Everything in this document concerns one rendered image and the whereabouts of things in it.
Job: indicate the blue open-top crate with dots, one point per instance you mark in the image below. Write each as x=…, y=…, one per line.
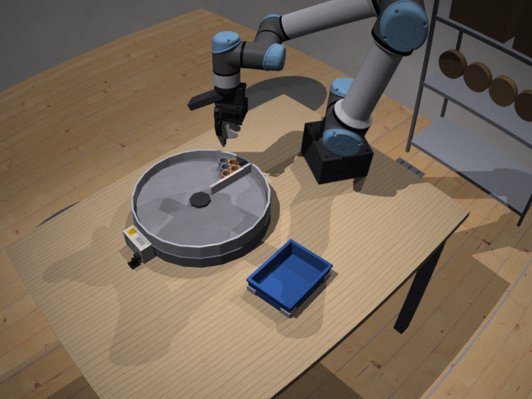
x=289, y=277

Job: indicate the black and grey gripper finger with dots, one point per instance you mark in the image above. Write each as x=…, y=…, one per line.
x=234, y=127
x=223, y=130

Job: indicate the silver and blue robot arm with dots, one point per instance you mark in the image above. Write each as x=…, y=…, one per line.
x=401, y=27

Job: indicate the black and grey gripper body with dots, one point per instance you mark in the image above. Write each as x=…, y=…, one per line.
x=234, y=106

